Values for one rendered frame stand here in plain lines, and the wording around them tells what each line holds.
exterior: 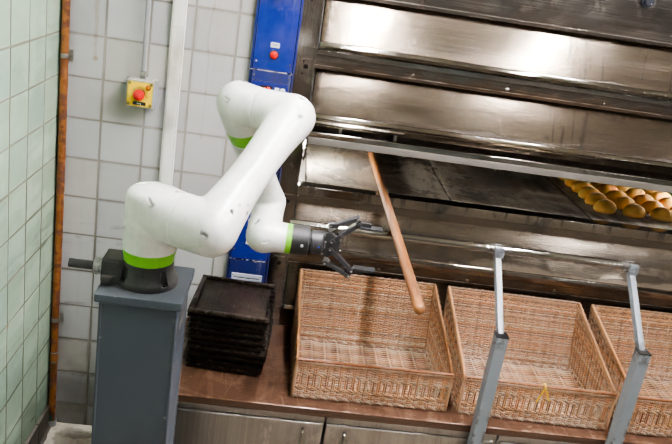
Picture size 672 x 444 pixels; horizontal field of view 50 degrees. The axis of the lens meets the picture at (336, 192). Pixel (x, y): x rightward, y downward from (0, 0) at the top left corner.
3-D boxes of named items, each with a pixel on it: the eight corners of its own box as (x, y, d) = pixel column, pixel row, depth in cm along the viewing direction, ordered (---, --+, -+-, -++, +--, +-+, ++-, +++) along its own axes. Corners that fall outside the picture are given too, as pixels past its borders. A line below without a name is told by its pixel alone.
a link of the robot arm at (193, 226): (213, 240, 157) (321, 88, 188) (152, 220, 163) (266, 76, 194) (225, 275, 167) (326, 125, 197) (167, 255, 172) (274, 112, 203)
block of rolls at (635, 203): (549, 171, 358) (552, 160, 357) (641, 184, 362) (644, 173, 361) (595, 213, 301) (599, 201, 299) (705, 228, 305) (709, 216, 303)
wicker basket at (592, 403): (432, 343, 299) (445, 283, 291) (564, 360, 303) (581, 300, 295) (453, 415, 253) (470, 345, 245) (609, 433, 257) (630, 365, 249)
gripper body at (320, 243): (312, 224, 225) (341, 228, 226) (308, 249, 228) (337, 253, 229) (312, 232, 218) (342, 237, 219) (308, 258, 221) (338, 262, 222)
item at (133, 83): (129, 102, 264) (130, 74, 261) (157, 106, 265) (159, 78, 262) (124, 106, 257) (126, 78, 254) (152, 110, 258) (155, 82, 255)
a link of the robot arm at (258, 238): (242, 257, 222) (244, 237, 214) (247, 224, 230) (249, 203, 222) (287, 263, 223) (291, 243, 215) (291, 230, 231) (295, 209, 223)
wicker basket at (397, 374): (288, 328, 294) (298, 265, 285) (424, 342, 299) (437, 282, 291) (287, 398, 248) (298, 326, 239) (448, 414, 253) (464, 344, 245)
